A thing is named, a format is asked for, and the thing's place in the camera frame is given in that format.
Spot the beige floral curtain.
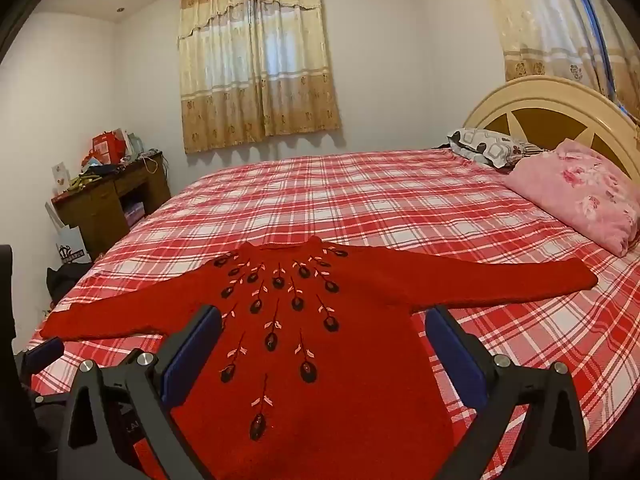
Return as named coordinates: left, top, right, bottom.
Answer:
left=477, top=0, right=640, bottom=121
left=176, top=0, right=342, bottom=155

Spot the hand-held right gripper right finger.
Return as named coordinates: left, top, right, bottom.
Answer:
left=424, top=305, right=590, bottom=480

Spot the red plaid bed sheet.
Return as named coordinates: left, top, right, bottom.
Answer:
left=20, top=149, right=640, bottom=467

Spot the red knitted sweater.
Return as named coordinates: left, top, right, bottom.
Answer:
left=39, top=236, right=599, bottom=480

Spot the pink floral pillow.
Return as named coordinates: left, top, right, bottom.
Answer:
left=502, top=138, right=640, bottom=258

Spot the white paper bag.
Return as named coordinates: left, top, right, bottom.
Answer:
left=45, top=202, right=93, bottom=266

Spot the brown wooden desk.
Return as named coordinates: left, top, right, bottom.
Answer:
left=51, top=152, right=172, bottom=261

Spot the grey patterned pillow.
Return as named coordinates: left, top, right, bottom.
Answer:
left=446, top=127, right=546, bottom=168

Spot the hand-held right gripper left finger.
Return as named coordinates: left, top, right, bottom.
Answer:
left=56, top=304, right=223, bottom=480

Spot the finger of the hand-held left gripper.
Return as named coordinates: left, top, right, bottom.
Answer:
left=22, top=337, right=65, bottom=376

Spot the red gift bag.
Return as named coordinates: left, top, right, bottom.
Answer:
left=89, top=131, right=124, bottom=167

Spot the black bag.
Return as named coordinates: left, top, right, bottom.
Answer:
left=46, top=261, right=94, bottom=307

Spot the blue and pink box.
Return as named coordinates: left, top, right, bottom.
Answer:
left=122, top=200, right=146, bottom=229

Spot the pile of yellow-green clutter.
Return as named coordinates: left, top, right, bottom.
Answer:
left=67, top=169, right=117, bottom=194

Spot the white picture card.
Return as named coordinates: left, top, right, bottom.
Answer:
left=50, top=161, right=71, bottom=196

